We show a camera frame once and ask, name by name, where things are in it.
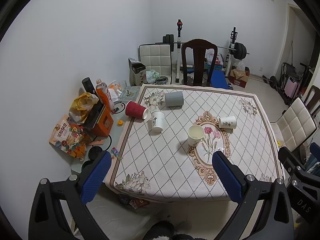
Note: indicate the orange juice bottle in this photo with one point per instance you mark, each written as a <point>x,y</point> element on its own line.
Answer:
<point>104,95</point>

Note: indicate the floral checked tablecloth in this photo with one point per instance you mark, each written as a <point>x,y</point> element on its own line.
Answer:
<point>168,156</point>

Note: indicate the blue weight bench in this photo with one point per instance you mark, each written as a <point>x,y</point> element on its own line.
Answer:
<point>218,80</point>

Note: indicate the black cylinder speaker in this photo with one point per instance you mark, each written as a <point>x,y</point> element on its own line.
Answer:
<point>88,86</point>

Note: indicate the white paper cup with bamboo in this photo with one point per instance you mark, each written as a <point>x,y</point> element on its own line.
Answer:
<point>157,121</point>

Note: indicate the silver tin box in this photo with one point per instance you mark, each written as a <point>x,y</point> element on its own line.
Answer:
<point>137,72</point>

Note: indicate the red ribbed paper cup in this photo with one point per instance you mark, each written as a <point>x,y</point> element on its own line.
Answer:
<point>135,110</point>

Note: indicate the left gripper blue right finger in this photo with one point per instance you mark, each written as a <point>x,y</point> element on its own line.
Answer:
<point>275,219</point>

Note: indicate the cream padded chair far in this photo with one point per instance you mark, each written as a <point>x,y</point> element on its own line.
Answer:
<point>157,57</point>

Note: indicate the orange box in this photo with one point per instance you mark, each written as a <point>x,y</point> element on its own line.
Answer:
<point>99,120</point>

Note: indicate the white squat rack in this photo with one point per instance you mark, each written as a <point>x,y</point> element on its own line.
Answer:
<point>227,64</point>

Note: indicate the grey cup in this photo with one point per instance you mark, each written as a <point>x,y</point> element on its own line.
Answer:
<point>174,99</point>

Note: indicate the white paper cup with print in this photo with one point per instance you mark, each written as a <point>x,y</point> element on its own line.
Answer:
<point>228,122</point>

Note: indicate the cardboard box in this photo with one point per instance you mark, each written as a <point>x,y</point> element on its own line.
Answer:
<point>239,77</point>

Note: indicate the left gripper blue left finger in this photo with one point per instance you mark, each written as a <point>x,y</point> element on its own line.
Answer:
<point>47,218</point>

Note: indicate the yellow plastic bag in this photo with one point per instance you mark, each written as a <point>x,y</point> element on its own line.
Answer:
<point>81,107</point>

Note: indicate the cream padded chair right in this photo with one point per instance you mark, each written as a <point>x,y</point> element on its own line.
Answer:
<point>295,126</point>

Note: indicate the blue ruffled fabric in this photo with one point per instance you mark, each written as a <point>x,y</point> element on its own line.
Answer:
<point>312,165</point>

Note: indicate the dark wooden chair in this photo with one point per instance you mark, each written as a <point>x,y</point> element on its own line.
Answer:
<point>199,47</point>

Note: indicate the colourful snack bag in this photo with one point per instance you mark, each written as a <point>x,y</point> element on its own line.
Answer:
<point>70,138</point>

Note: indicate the cream padded chair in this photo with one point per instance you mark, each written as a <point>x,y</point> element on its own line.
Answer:
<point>157,57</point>
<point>295,126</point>

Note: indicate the barbell with black plates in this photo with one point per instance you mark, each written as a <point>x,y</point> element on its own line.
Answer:
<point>239,51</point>

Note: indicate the pink suitcase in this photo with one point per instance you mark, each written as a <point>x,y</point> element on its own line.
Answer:
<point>291,87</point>

